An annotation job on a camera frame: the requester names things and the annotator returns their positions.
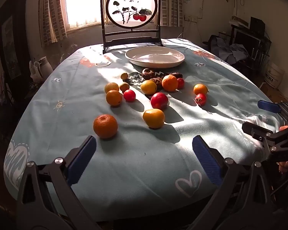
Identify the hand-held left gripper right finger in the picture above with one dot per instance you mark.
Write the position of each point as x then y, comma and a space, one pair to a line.
206, 159

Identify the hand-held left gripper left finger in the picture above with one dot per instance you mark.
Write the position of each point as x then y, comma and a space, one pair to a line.
82, 159

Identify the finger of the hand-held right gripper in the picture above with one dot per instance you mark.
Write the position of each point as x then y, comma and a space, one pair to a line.
255, 131
268, 106

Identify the large dimpled orange mandarin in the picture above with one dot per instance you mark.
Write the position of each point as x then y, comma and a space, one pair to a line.
105, 126

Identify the small red fruit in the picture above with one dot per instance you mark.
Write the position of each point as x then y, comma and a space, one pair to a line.
201, 99
181, 83
129, 95

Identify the round orange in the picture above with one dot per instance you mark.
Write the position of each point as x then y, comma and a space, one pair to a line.
170, 83
113, 97
200, 89

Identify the large red apple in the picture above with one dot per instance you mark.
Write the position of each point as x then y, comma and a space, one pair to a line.
159, 100

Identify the spotted yellow orange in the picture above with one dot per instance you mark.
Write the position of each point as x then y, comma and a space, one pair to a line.
111, 86

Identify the smooth yellow fruit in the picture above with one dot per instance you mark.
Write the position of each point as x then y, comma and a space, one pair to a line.
148, 87

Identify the white oval plate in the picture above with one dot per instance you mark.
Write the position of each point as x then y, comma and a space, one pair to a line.
154, 56

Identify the person's right hand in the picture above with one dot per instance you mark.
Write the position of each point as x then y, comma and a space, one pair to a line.
285, 165

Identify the white plastic bucket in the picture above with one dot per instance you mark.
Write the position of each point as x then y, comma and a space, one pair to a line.
274, 75

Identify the pile of clothes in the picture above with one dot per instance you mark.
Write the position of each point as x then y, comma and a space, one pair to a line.
230, 51

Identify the dark monitor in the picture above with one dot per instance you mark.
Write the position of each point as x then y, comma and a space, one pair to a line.
246, 40

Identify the black box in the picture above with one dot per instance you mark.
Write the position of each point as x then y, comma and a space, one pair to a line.
257, 26

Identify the small tan fruit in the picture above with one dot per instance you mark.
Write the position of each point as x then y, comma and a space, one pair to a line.
124, 76
124, 86

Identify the white jug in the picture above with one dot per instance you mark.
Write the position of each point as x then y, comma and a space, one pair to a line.
45, 66

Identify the checked window curtain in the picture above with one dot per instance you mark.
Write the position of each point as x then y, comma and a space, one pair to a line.
172, 3
50, 16

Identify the framed round painting screen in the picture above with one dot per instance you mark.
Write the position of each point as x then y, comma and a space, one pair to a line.
130, 4

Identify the white wall socket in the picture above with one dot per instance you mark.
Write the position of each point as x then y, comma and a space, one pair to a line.
190, 18

